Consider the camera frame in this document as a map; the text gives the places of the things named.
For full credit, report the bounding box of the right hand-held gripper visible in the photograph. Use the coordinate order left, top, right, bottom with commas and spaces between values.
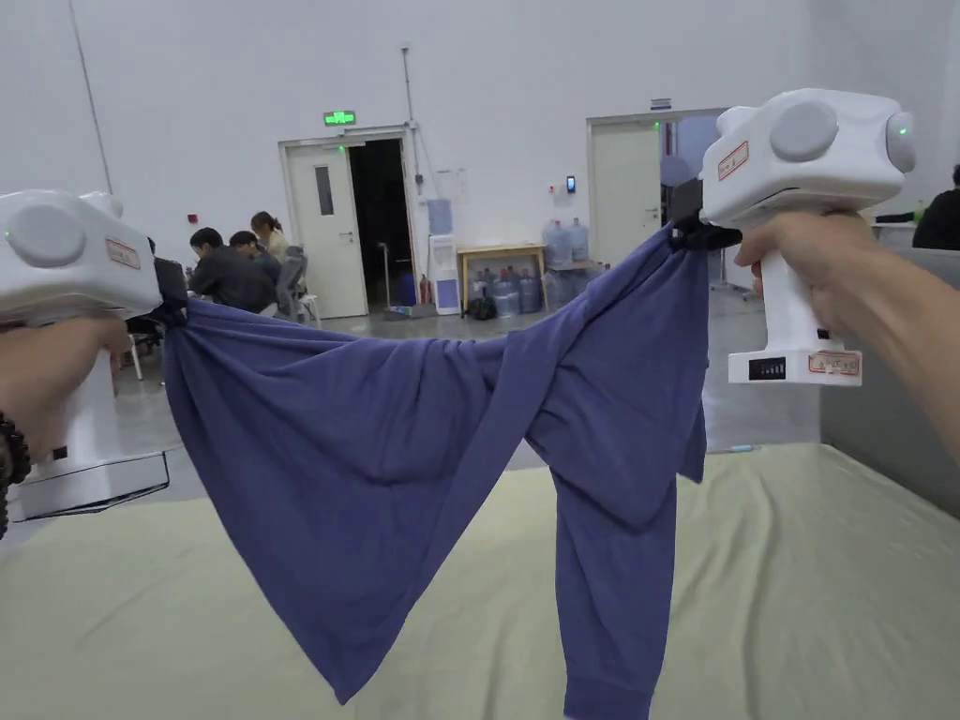
667, 88, 919, 388

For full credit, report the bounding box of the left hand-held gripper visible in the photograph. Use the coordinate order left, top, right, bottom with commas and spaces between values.
0, 190, 189, 521

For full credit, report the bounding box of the dark blue shirt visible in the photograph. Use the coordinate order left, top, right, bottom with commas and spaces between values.
160, 223, 712, 720

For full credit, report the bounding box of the person's right forearm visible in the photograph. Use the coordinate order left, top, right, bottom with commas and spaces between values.
843, 243, 960, 492

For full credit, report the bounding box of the person's right hand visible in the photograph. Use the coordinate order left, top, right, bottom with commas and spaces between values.
732, 209, 901, 340

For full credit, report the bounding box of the person's left hand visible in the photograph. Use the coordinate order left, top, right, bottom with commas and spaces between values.
0, 310, 133, 468

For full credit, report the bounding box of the white door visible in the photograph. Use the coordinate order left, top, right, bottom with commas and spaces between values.
277, 137, 370, 317
586, 114, 668, 270

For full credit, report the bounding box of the grey office chair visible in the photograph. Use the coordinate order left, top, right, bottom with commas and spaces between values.
274, 246, 310, 323

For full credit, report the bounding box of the group of water jugs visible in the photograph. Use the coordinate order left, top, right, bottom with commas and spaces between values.
471, 217, 606, 317

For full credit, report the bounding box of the wooden table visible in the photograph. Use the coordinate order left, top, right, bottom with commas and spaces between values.
456, 243, 550, 313

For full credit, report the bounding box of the white water dispenser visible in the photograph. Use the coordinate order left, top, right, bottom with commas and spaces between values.
427, 198, 462, 316

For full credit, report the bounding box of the bed with beige sheet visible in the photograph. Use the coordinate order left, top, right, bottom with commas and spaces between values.
0, 441, 960, 720

